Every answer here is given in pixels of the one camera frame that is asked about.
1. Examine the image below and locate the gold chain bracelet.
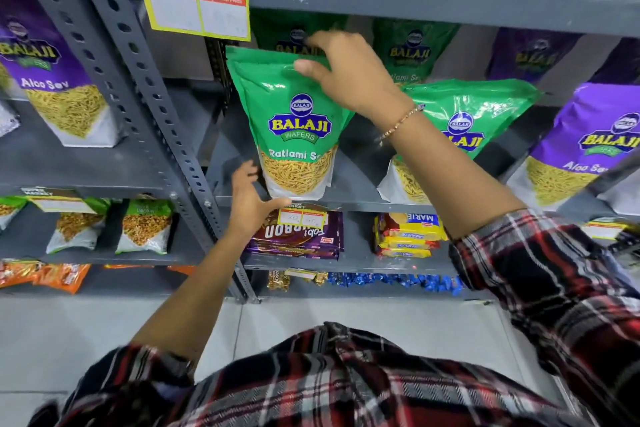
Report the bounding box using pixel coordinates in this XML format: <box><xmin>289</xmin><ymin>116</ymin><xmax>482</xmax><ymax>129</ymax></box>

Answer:
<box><xmin>378</xmin><ymin>104</ymin><xmax>426</xmax><ymax>142</ymax></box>

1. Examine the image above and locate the person's right forearm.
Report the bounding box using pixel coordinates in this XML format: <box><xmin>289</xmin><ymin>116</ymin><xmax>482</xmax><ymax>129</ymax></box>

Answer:
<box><xmin>382</xmin><ymin>109</ymin><xmax>527</xmax><ymax>242</ymax></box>

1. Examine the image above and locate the white snack pouch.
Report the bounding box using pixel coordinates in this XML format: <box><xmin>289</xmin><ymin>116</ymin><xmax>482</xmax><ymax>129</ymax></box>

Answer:
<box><xmin>0</xmin><ymin>99</ymin><xmax>21</xmax><ymax>137</ymax></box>

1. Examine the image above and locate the purple snack pouch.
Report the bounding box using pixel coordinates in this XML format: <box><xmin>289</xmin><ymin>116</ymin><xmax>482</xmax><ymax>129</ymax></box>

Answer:
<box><xmin>0</xmin><ymin>0</ymin><xmax>124</xmax><ymax>148</ymax></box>
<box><xmin>506</xmin><ymin>83</ymin><xmax>640</xmax><ymax>212</ymax></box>
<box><xmin>485</xmin><ymin>27</ymin><xmax>584</xmax><ymax>84</ymax></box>
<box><xmin>587</xmin><ymin>37</ymin><xmax>640</xmax><ymax>88</ymax></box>

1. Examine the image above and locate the purple biscuit pack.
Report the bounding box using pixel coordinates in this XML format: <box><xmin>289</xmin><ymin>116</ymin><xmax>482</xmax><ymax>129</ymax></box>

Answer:
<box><xmin>249</xmin><ymin>203</ymin><xmax>345</xmax><ymax>251</ymax></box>
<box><xmin>245</xmin><ymin>246</ymin><xmax>342</xmax><ymax>261</ymax></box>

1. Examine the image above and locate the person's left forearm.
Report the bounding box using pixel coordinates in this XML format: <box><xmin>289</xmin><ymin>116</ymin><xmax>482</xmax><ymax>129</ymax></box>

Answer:
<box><xmin>131</xmin><ymin>228</ymin><xmax>261</xmax><ymax>363</ymax></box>

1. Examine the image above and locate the person's right hand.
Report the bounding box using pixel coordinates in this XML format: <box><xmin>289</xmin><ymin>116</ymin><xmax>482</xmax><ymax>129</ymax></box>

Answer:
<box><xmin>293</xmin><ymin>30</ymin><xmax>417</xmax><ymax>130</ymax></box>

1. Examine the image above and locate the small green snack pouch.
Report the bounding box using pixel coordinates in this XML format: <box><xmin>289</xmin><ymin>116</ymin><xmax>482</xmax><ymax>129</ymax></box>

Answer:
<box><xmin>45</xmin><ymin>198</ymin><xmax>111</xmax><ymax>255</ymax></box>
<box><xmin>0</xmin><ymin>196</ymin><xmax>28</xmax><ymax>232</ymax></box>
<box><xmin>115</xmin><ymin>197</ymin><xmax>175</xmax><ymax>256</ymax></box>

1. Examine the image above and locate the red plaid shirt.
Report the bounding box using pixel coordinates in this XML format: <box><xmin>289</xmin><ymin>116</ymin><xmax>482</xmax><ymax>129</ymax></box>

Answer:
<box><xmin>27</xmin><ymin>208</ymin><xmax>640</xmax><ymax>427</ymax></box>

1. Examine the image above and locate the yellow shelf price tag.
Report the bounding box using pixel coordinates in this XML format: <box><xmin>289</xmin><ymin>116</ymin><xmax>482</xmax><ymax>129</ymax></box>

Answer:
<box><xmin>283</xmin><ymin>268</ymin><xmax>329</xmax><ymax>286</ymax></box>
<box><xmin>20</xmin><ymin>186</ymin><xmax>99</xmax><ymax>215</ymax></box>
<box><xmin>581</xmin><ymin>217</ymin><xmax>637</xmax><ymax>243</ymax></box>
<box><xmin>277</xmin><ymin>207</ymin><xmax>329</xmax><ymax>230</ymax></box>

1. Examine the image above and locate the orange snack packet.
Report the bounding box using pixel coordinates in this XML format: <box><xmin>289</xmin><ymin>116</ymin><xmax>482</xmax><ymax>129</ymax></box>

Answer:
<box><xmin>0</xmin><ymin>259</ymin><xmax>44</xmax><ymax>289</ymax></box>
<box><xmin>102</xmin><ymin>265</ymin><xmax>197</xmax><ymax>276</ymax></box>
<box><xmin>34</xmin><ymin>263</ymin><xmax>92</xmax><ymax>295</ymax></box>

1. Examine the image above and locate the person's left hand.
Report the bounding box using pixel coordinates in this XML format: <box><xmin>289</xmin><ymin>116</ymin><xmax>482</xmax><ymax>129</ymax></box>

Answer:
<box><xmin>228</xmin><ymin>160</ymin><xmax>292</xmax><ymax>237</ymax></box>

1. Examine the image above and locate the pile of gold wrapped candies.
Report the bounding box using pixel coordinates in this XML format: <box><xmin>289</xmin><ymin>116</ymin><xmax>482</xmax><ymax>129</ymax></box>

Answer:
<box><xmin>266</xmin><ymin>270</ymin><xmax>292</xmax><ymax>292</ymax></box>

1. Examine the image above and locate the row of blue wrapped candies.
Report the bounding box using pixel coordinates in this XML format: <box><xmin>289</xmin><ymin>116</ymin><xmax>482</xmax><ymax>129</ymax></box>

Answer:
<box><xmin>327</xmin><ymin>272</ymin><xmax>464</xmax><ymax>298</ymax></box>

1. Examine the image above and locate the yellow biscuit pack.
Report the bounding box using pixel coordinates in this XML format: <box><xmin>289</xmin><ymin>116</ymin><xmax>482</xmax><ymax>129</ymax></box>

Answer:
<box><xmin>378</xmin><ymin>247</ymin><xmax>434</xmax><ymax>259</ymax></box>
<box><xmin>376</xmin><ymin>239</ymin><xmax>442</xmax><ymax>251</ymax></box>
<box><xmin>373</xmin><ymin>212</ymin><xmax>450</xmax><ymax>242</ymax></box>

